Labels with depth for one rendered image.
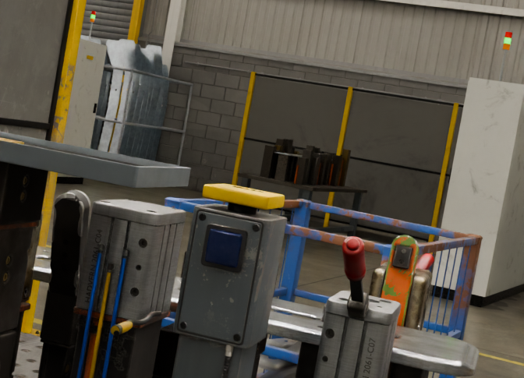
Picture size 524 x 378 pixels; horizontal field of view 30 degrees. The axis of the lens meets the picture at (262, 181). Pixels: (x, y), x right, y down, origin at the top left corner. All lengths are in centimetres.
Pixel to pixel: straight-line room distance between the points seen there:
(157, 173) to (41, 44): 389
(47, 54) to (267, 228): 401
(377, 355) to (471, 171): 796
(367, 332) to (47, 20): 390
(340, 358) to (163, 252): 22
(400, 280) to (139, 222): 42
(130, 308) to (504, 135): 793
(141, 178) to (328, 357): 29
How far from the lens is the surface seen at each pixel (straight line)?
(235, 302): 84
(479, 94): 896
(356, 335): 98
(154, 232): 103
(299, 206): 415
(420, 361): 110
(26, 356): 199
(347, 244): 86
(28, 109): 474
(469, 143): 894
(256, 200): 83
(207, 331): 85
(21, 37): 461
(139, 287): 103
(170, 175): 90
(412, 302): 131
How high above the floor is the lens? 121
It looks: 3 degrees down
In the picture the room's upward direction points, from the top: 10 degrees clockwise
